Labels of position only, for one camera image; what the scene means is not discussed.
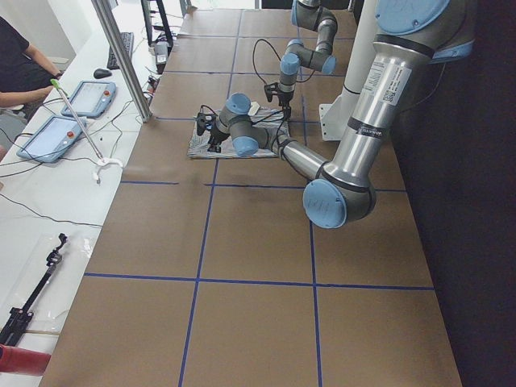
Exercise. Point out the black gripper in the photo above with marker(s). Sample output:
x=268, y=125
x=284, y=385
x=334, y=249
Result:
x=285, y=99
x=215, y=139

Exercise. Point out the navy white striped polo shirt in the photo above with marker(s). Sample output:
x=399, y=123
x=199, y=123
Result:
x=250, y=136

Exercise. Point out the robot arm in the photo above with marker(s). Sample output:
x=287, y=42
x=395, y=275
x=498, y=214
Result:
x=311, y=16
x=394, y=39

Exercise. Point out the metal rod with hook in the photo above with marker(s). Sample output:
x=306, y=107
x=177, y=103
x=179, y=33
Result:
x=102, y=161

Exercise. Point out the blue teach pendant far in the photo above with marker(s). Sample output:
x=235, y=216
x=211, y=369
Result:
x=91, y=98

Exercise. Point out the blue teach pendant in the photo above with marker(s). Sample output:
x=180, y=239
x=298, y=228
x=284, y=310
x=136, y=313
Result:
x=54, y=138
x=91, y=98

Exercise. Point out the black computer mouse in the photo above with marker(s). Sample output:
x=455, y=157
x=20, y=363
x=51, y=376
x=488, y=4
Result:
x=102, y=73

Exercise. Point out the blue teach pendant near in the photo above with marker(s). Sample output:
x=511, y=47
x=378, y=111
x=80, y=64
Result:
x=54, y=138

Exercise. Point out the seated person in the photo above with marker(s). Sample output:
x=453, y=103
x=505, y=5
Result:
x=26, y=73

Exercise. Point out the red cylinder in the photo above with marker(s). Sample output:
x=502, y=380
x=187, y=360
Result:
x=22, y=361

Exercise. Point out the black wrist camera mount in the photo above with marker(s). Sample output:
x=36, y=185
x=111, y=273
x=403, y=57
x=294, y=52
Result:
x=272, y=90
x=205, y=122

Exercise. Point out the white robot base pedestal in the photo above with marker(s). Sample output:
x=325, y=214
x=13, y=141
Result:
x=334, y=117

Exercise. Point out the aluminium frame post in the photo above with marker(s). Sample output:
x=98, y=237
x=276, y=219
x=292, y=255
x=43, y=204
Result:
x=113, y=35

